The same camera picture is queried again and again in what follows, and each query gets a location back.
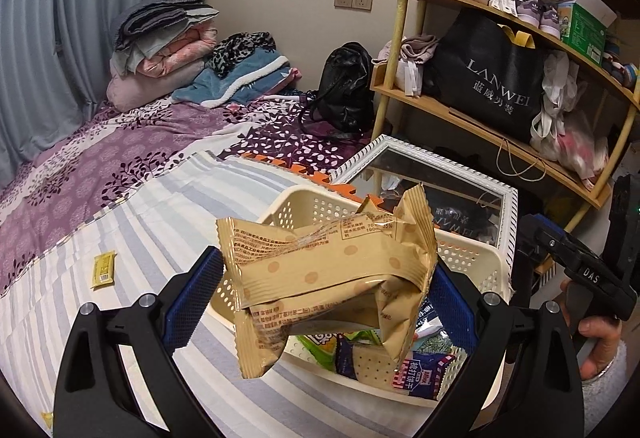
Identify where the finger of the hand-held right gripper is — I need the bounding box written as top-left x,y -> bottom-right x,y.
515,213 -> 567,271

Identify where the dark grey folded blanket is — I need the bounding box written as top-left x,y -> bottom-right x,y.
113,0 -> 221,52

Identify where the cream perforated plastic basket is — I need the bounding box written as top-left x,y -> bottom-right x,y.
206,184 -> 516,413

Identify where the person's right hand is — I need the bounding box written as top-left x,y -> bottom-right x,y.
559,279 -> 630,380

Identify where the black backpack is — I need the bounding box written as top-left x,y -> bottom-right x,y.
299,43 -> 377,145

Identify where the green cardboard box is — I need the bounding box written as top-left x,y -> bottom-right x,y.
556,0 -> 619,68

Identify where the person's right forearm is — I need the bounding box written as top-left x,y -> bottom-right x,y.
579,340 -> 639,438

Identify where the white plastic bag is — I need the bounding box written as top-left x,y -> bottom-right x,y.
529,50 -> 612,190

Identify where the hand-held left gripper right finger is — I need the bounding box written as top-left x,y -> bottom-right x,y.
414,262 -> 587,438

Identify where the small yellow snack packet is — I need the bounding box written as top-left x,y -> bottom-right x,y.
91,253 -> 118,290

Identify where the purple floral bed sheet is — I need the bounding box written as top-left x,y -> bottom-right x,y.
0,87 -> 373,301

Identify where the pink clothing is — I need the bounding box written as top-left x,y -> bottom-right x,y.
376,34 -> 439,95

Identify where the green snack packet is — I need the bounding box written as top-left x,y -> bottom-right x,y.
298,332 -> 342,371

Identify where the leopard print cloth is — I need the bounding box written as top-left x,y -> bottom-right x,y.
206,32 -> 277,78

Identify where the blue fleece garment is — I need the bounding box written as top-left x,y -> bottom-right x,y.
172,48 -> 302,110

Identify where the pink floral quilt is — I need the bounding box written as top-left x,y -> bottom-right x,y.
137,25 -> 221,78

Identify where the brown dotted snack packet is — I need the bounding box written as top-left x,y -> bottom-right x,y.
234,281 -> 418,380
216,182 -> 439,311

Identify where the stack of folded blankets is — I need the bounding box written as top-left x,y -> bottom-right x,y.
109,13 -> 219,72

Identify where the striped blanket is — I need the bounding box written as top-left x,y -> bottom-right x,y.
0,149 -> 503,438

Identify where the orange foam mat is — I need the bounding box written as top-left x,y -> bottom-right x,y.
241,149 -> 387,215

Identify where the blue-grey curtain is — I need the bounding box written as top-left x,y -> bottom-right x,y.
0,0 -> 203,186

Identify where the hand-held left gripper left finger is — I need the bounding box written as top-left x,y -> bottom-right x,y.
52,247 -> 224,438

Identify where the black shopping bag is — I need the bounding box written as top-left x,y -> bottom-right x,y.
424,8 -> 547,145

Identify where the wooden shelf rack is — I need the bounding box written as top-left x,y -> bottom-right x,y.
369,0 -> 640,235

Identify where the purple sneaker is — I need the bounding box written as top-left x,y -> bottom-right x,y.
491,0 -> 564,40

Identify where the white framed mirror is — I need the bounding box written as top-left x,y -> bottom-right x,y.
329,135 -> 519,280

